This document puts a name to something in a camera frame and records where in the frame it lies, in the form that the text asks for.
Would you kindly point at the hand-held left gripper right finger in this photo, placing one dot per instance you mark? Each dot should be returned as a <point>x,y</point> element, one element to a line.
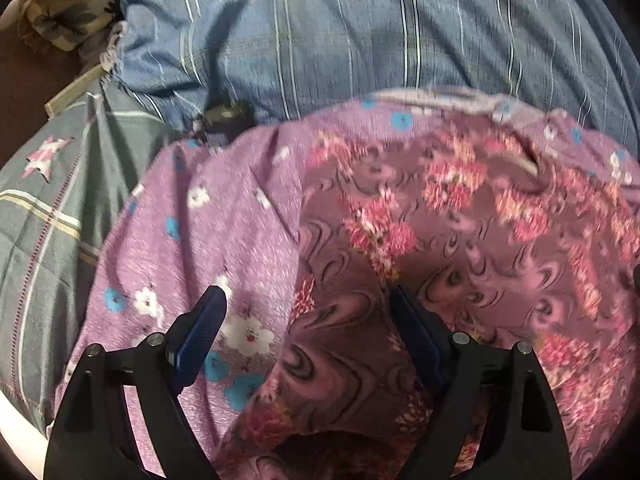
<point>417,335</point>

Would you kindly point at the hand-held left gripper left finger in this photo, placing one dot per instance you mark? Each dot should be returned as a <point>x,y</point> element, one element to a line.
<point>200,335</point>

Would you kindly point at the mauve swirl floral garment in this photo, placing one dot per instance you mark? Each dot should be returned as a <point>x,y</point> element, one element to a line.
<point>450,260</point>

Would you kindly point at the lilac flower print cloth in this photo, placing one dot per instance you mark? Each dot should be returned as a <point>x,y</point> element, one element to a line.
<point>225,240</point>

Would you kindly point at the grey star print sheet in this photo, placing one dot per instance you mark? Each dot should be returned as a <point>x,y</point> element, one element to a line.
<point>60,240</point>

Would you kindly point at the small dark object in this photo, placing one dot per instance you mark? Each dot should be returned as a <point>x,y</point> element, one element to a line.
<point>225,120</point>

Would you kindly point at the beige cloth strip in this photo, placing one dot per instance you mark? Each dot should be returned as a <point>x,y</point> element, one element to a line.
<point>72,94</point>

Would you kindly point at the blue striped quilt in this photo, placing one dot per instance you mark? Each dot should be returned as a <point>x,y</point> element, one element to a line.
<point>350,35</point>

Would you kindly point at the beige dark floral cloth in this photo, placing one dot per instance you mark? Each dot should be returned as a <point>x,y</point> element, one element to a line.
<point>65,10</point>

